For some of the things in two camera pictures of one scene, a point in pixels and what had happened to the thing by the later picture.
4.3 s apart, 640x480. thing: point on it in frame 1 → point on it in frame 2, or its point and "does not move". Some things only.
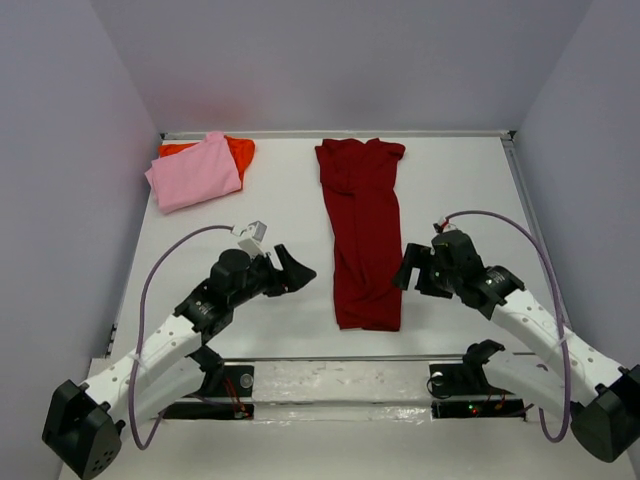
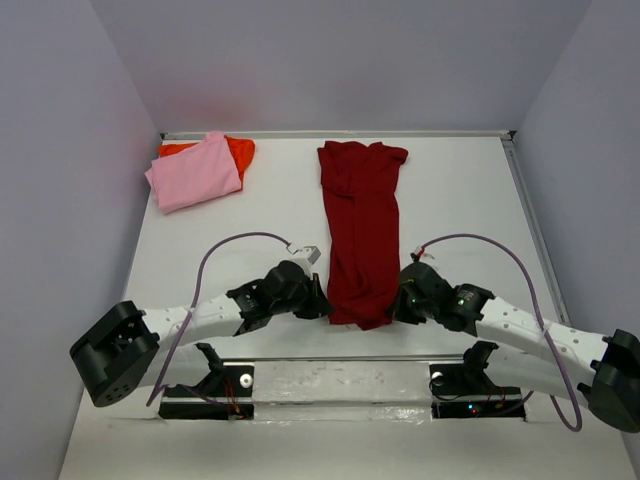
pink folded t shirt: (205, 169) does not move
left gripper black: (275, 275) → (316, 298)
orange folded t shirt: (241, 150) does not move
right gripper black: (423, 273) → (403, 298)
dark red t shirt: (360, 180) does not move
